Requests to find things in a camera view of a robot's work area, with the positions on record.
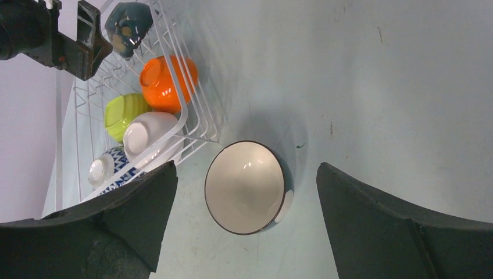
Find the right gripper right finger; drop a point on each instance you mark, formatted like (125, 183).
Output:
(374, 234)

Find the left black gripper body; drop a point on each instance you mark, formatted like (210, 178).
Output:
(31, 28)

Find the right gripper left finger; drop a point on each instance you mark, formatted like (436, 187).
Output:
(115, 235)

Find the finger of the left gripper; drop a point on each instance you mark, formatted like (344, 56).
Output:
(83, 57)

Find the dark blue floral bowl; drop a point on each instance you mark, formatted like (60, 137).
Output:
(127, 25)

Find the lime green square bowl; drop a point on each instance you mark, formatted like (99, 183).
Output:
(121, 111)

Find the teal bowl white dots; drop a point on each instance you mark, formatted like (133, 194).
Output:
(249, 188)

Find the blue white patterned bowl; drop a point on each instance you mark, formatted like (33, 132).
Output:
(104, 167)

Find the orange bowl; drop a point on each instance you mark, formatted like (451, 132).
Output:
(158, 87)

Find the plain white bowl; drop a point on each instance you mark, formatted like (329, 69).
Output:
(144, 131)

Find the white wire dish rack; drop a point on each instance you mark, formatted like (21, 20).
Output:
(83, 137)

